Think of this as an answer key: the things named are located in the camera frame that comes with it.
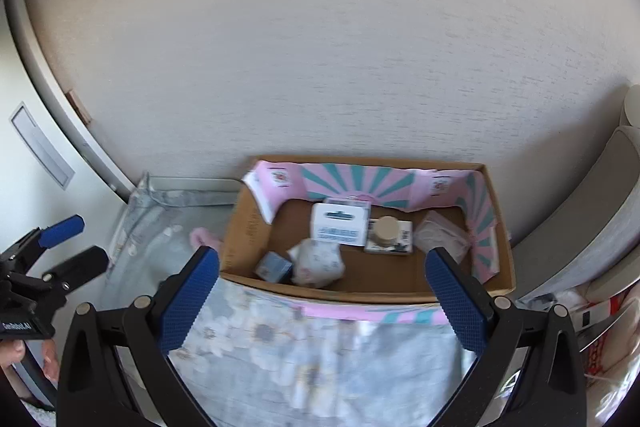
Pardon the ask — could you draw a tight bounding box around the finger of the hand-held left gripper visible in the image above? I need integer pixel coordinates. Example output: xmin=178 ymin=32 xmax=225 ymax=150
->
xmin=0 ymin=214 xmax=85 ymax=264
xmin=42 ymin=246 xmax=109 ymax=294

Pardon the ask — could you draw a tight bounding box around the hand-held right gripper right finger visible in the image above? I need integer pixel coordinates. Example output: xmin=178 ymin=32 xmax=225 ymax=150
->
xmin=424 ymin=247 xmax=587 ymax=427

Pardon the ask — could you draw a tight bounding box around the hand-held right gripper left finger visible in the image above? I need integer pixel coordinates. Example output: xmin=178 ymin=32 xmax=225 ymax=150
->
xmin=57 ymin=246 xmax=221 ymax=427

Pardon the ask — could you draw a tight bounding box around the clear plastic case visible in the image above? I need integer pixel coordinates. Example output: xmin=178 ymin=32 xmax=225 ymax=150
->
xmin=414 ymin=212 xmax=474 ymax=266

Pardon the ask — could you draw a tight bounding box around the cardboard box with pink lining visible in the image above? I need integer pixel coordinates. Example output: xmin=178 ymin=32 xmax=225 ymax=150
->
xmin=219 ymin=155 xmax=517 ymax=325

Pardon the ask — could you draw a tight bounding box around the white floral tissue packet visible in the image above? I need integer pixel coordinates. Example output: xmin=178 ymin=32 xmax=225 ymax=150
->
xmin=364 ymin=221 xmax=414 ymax=256

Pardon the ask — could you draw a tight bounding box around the small blue box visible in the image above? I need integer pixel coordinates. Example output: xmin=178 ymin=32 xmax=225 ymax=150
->
xmin=255 ymin=252 xmax=294 ymax=284

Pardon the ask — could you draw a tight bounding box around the jar with beige lid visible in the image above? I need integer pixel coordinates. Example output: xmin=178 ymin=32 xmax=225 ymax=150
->
xmin=367 ymin=216 xmax=401 ymax=249

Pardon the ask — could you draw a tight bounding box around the white patterned pouch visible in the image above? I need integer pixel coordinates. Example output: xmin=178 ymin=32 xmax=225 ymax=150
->
xmin=288 ymin=238 xmax=347 ymax=289

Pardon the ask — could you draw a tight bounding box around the white box with blue print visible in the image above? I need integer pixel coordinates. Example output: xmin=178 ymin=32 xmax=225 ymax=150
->
xmin=309 ymin=198 xmax=372 ymax=248

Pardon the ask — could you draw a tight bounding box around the person's left hand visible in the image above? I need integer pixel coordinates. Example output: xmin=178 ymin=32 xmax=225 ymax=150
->
xmin=0 ymin=338 xmax=62 ymax=384

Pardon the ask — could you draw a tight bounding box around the white wardrobe door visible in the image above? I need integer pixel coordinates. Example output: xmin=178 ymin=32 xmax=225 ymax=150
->
xmin=0 ymin=0 xmax=135 ymax=268

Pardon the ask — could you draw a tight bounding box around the pink fluffy scrunchie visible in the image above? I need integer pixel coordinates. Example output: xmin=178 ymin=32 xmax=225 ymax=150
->
xmin=190 ymin=228 xmax=226 ymax=254

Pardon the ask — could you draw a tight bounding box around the red and white patterned bag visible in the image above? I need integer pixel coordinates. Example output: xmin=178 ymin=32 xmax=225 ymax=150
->
xmin=582 ymin=302 xmax=626 ymax=378

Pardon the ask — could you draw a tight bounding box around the pink plush pillow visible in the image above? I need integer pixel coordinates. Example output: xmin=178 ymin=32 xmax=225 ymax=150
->
xmin=585 ymin=357 xmax=640 ymax=427

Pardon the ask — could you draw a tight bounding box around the white cylinder cup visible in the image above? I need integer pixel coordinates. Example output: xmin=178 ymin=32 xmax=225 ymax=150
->
xmin=621 ymin=85 xmax=640 ymax=128

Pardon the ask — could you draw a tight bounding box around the recessed grey door handle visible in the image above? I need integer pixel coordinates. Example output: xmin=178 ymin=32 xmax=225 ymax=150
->
xmin=10 ymin=102 xmax=76 ymax=192

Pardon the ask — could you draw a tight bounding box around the grey bed frame rail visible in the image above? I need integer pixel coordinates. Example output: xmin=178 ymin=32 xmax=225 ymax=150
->
xmin=145 ymin=177 xmax=242 ymax=208

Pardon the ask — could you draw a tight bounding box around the small wooden wall block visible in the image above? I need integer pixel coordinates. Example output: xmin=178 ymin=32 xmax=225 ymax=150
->
xmin=66 ymin=90 xmax=94 ymax=126

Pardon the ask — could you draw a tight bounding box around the white device with cable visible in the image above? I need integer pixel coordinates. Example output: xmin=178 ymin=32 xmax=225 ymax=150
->
xmin=574 ymin=302 xmax=609 ymax=329

